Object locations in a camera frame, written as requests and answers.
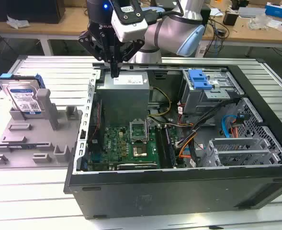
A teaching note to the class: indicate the clear plastic bags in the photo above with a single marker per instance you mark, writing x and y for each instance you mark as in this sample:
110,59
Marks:
258,24

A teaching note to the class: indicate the CPU socket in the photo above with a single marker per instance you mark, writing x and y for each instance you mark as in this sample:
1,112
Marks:
139,150

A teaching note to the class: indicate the black graphics card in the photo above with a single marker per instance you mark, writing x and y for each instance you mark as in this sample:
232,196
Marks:
136,166

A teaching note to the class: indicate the silver drive cage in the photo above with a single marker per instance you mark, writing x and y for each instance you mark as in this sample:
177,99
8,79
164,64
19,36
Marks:
195,100

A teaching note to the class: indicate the small black container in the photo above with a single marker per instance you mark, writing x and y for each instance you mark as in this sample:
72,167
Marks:
229,19

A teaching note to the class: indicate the blue cardboard box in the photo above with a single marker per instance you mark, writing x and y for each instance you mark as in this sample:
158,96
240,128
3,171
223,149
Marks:
279,10

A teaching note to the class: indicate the hard disk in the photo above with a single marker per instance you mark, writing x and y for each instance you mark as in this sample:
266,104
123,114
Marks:
23,95

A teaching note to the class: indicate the grey parts rack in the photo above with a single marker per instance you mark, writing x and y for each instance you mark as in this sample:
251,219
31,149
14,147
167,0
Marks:
35,134

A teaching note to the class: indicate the black RAM stick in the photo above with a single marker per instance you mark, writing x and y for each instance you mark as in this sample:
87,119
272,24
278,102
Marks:
169,146

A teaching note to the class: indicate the blue drive carrier latch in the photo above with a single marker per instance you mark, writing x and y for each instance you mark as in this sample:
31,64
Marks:
198,80

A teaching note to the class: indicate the black PC case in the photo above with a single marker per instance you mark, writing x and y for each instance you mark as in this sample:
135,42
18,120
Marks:
179,196

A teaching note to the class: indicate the green motherboard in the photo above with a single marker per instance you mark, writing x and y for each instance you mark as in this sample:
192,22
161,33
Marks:
116,146

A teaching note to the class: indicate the silver power supply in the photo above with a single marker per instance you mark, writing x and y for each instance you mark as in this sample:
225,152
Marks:
121,100

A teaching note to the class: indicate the RAM slot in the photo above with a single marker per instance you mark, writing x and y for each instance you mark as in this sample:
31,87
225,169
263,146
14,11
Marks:
160,146

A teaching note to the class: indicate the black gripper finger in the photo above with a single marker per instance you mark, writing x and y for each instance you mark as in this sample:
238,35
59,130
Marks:
93,46
131,50

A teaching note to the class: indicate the green RAM stick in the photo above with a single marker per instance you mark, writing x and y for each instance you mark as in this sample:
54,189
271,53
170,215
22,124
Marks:
21,147

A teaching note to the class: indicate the wooden desk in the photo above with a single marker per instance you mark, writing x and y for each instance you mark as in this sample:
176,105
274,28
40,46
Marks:
71,26

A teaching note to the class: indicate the flat grey box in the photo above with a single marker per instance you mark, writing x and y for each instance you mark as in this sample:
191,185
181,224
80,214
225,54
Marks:
251,12

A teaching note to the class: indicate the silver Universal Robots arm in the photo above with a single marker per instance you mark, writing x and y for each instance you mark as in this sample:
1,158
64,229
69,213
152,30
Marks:
169,31

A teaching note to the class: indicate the large black box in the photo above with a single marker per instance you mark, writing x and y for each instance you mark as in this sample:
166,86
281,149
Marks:
23,10

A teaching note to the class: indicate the silver disk bay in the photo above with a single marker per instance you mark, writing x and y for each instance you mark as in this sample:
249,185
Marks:
239,153

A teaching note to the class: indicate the crumpled white plastic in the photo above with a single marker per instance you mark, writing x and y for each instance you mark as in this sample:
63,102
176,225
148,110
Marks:
17,23

